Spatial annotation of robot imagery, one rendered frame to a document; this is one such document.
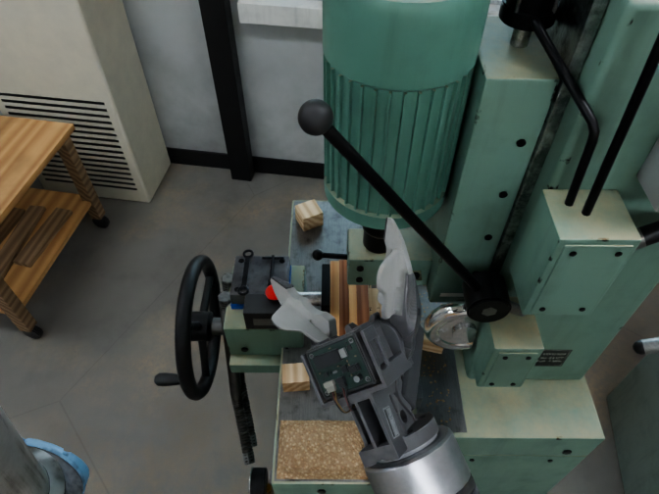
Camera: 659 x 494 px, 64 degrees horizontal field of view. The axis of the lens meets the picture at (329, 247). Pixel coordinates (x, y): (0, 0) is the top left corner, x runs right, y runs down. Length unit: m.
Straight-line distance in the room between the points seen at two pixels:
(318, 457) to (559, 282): 0.42
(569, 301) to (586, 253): 0.09
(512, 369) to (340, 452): 0.28
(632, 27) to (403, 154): 0.25
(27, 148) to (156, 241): 0.62
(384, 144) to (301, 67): 1.63
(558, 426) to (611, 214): 0.51
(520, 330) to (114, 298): 1.75
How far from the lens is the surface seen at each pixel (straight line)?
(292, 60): 2.23
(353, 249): 0.86
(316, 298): 0.94
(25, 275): 2.24
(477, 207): 0.73
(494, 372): 0.84
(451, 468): 0.51
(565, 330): 0.96
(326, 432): 0.85
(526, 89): 0.63
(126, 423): 1.98
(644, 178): 0.69
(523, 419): 1.06
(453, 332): 0.85
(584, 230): 0.64
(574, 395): 1.12
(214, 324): 1.09
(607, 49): 0.59
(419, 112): 0.60
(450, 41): 0.57
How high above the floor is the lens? 1.73
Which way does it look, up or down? 50 degrees down
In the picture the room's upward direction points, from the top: straight up
